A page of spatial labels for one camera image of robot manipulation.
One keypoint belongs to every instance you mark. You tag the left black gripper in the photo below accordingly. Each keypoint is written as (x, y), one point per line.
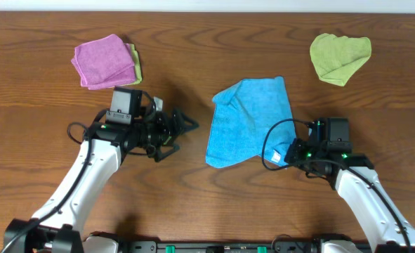
(170, 133)

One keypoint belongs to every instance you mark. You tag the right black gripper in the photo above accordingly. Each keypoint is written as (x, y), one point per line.
(293, 153)

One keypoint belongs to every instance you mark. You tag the blue microfiber cloth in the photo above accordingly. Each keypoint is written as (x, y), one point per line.
(252, 117)

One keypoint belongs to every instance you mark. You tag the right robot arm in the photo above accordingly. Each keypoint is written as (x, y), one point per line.
(328, 154)

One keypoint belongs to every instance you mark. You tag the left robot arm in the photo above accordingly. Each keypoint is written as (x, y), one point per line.
(134, 120)

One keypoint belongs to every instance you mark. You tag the folded green microfiber cloth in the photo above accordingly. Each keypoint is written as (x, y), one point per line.
(137, 65)

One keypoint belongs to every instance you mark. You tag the crumpled green microfiber cloth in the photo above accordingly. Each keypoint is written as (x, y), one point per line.
(336, 59)

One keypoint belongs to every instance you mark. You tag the folded purple microfiber cloth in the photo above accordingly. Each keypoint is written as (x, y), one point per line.
(104, 63)

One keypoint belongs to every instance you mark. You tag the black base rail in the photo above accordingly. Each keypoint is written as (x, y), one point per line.
(210, 247)

